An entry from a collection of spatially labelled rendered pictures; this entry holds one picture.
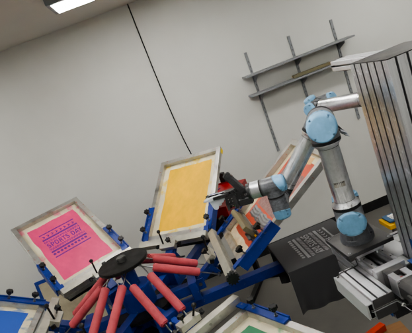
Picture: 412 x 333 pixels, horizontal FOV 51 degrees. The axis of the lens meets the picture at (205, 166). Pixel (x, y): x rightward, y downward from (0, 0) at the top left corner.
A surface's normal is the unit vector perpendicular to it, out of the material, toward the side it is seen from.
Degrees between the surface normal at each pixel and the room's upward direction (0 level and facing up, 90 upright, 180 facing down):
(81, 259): 32
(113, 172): 90
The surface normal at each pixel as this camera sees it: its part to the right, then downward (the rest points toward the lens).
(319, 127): -0.25, 0.18
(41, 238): 0.01, -0.78
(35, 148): 0.14, 0.18
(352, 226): -0.16, 0.43
